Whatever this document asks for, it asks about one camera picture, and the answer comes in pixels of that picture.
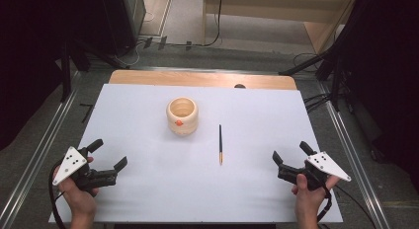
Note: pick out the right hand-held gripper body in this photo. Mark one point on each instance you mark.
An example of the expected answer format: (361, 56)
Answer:
(313, 171)

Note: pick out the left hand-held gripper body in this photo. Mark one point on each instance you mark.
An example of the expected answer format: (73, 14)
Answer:
(86, 176)

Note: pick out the black pen with gold tip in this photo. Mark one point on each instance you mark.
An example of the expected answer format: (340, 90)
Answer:
(220, 143)

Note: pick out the wooden cup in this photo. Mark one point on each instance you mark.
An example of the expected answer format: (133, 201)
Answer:
(182, 115)

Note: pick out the person's left hand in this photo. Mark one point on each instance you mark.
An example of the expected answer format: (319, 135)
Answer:
(77, 196)

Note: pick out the person's right hand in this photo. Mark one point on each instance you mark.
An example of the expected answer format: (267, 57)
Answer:
(309, 197)

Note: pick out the white sheet table cover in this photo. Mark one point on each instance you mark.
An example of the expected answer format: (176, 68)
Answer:
(204, 176)

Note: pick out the black metal stand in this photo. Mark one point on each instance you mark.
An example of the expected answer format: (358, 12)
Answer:
(332, 71)
(66, 67)

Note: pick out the wooden table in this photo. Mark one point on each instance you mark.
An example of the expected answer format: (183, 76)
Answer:
(201, 79)

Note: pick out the black cabinet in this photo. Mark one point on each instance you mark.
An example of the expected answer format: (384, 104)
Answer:
(125, 18)

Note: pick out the aluminium floor rail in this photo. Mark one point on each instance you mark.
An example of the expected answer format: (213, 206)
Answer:
(355, 156)
(36, 160)

